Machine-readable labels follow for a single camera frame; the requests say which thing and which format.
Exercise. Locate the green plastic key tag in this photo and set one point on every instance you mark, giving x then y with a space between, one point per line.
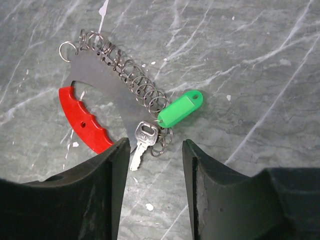
180 109

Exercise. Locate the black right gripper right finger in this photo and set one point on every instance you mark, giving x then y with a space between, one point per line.
275 204

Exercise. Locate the silver key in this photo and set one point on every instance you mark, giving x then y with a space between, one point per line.
146 135

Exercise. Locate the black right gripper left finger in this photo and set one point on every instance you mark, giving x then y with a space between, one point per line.
82 203

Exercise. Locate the metal key organizer red handle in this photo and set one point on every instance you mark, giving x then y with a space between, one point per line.
102 65

